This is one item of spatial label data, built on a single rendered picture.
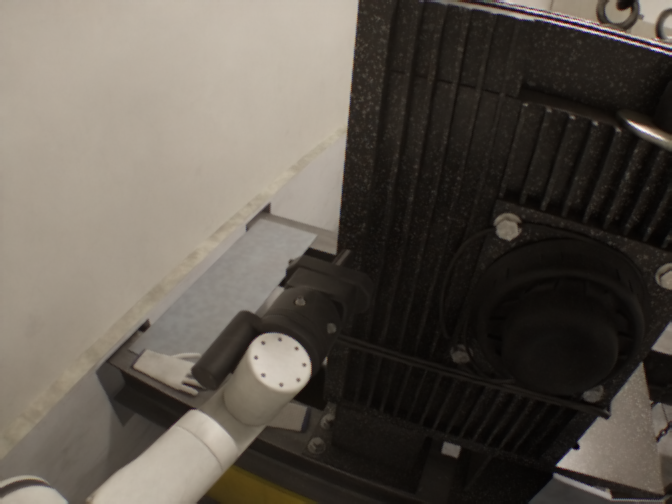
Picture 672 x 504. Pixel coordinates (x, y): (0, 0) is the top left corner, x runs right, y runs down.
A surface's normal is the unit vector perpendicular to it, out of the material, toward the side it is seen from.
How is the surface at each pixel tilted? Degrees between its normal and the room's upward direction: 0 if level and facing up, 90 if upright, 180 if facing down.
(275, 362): 23
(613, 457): 0
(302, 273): 0
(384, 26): 90
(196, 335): 0
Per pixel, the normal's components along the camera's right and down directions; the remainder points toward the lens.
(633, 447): 0.07, -0.80
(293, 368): 0.43, -0.63
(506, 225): -0.37, 0.53
